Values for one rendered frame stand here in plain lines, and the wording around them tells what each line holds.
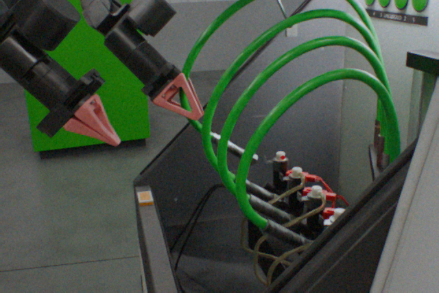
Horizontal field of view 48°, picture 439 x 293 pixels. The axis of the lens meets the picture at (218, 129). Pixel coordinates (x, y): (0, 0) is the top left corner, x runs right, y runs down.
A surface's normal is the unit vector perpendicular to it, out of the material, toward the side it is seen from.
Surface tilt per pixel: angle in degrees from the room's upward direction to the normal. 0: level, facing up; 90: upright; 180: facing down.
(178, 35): 90
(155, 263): 0
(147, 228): 0
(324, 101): 90
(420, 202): 76
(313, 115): 90
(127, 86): 90
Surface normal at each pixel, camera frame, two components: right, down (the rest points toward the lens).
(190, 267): -0.03, -0.95
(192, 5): 0.15, 0.30
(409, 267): -0.95, -0.13
